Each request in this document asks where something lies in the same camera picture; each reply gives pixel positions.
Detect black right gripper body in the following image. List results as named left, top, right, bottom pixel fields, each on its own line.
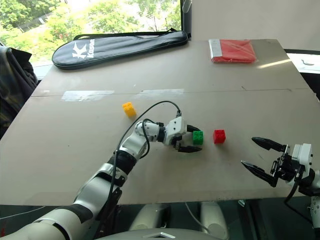
left=269, top=144, right=305, bottom=187

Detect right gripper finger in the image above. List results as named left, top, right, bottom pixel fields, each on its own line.
left=240, top=160, right=279, bottom=188
left=251, top=136, right=287, bottom=152

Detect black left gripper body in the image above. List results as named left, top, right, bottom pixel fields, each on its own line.
left=171, top=134, right=191, bottom=152

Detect green toy brick cube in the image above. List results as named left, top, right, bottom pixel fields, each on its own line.
left=191, top=129, right=205, bottom=146

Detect red toy brick cube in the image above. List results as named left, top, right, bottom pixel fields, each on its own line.
left=212, top=129, right=227, bottom=145

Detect clear tape strip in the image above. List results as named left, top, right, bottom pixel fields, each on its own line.
left=136, top=88, right=186, bottom=100
left=60, top=90, right=116, bottom=102

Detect yellow toy brick cube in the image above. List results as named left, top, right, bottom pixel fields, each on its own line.
left=121, top=101, right=138, bottom=118

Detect white rounded robot leg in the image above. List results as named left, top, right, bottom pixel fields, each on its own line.
left=128, top=203, right=172, bottom=232
left=199, top=201, right=230, bottom=239

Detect red packet with white label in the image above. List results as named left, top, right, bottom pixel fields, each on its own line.
left=208, top=38, right=258, bottom=65

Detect black racket bag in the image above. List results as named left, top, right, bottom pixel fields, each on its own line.
left=51, top=27, right=189, bottom=71

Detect dark plaid garment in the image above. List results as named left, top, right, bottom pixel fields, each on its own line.
left=0, top=45, right=39, bottom=141

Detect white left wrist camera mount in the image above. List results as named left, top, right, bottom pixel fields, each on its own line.
left=164, top=116, right=188, bottom=145

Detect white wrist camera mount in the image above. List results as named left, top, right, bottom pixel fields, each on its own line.
left=164, top=116, right=188, bottom=145
left=291, top=143, right=314, bottom=174

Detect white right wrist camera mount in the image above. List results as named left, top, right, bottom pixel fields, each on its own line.
left=291, top=143, right=314, bottom=174

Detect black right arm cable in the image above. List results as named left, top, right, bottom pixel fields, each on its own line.
left=284, top=172, right=316, bottom=226

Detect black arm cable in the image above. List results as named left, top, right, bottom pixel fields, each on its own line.
left=96, top=100, right=182, bottom=240
left=284, top=172, right=316, bottom=226

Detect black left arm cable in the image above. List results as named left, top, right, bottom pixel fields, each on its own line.
left=96, top=100, right=182, bottom=240

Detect thin white cable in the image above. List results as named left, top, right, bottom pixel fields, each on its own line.
left=184, top=202, right=210, bottom=232

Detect black window frame post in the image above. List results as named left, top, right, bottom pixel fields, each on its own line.
left=179, top=0, right=193, bottom=41

